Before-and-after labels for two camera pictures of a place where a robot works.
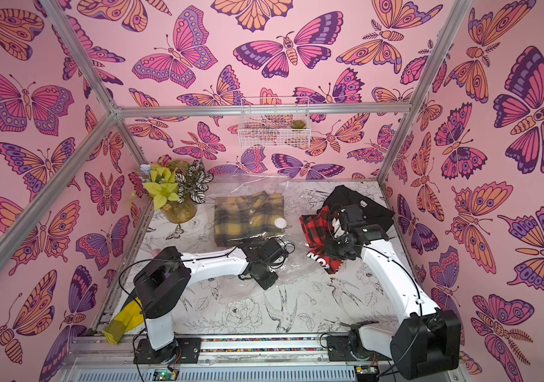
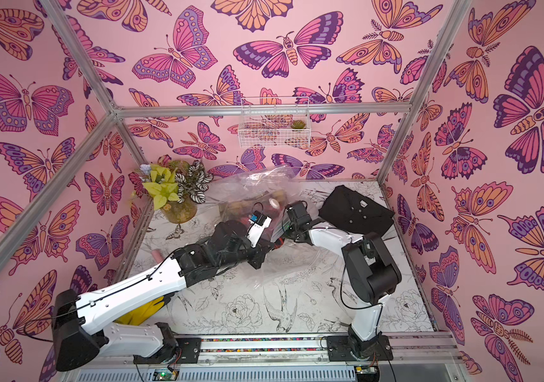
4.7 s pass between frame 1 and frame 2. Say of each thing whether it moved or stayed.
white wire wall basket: stayed
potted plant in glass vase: stayed
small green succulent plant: stayed
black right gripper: moved
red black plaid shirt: moved
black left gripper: moved
